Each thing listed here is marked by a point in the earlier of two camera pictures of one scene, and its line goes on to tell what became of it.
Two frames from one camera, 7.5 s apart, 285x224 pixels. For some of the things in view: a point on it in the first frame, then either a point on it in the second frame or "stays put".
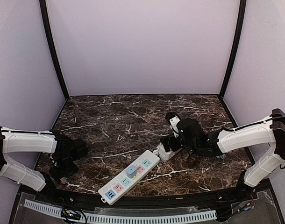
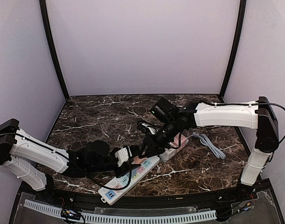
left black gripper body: x=63 y=170 -> x=130 y=159
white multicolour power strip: x=116 y=187 stays put
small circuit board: x=71 y=213 stays put
